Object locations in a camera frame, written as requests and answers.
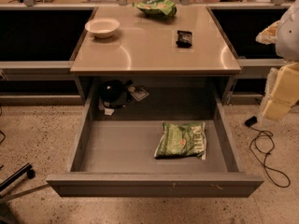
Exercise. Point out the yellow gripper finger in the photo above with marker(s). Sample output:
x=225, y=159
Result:
x=269, y=35
x=281, y=92

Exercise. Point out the green jalapeno chip bag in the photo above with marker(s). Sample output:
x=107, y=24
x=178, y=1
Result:
x=182, y=140

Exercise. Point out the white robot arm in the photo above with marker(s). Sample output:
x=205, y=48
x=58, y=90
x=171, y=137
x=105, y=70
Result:
x=287, y=46

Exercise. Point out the green chip bag on counter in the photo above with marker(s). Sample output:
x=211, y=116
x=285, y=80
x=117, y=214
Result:
x=157, y=8

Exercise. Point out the grey counter cabinet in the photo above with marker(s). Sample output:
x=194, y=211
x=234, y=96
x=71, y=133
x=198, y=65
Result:
x=145, y=51

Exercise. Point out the grey open top drawer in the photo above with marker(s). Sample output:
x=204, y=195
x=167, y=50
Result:
x=114, y=157

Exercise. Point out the black device under counter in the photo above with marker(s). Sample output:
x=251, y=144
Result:
x=111, y=91

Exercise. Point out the small black snack packet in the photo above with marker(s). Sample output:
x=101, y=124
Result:
x=184, y=39

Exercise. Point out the white tag with marker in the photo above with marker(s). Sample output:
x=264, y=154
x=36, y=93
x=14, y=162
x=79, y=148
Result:
x=138, y=93

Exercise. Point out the white bowl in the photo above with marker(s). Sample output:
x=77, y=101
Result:
x=102, y=27

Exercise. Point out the black chair base leg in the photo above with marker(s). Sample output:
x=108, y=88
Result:
x=27, y=169

